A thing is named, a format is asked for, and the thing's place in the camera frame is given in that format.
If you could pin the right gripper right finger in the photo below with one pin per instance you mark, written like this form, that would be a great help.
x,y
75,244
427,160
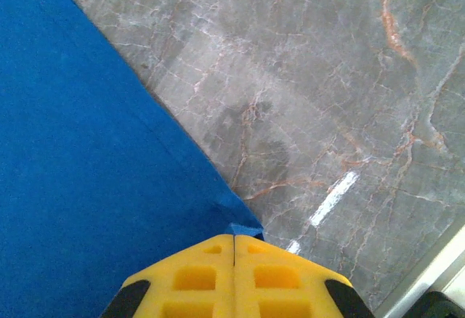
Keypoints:
x,y
276,278

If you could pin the blue t-shirt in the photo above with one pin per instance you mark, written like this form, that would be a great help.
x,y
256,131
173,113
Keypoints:
x,y
83,143

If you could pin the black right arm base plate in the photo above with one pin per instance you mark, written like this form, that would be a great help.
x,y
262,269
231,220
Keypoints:
x,y
439,307

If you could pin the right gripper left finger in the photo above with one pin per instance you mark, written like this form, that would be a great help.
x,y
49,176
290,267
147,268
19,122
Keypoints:
x,y
196,278

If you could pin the aluminium mounting rail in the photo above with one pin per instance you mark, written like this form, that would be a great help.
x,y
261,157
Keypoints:
x,y
436,260

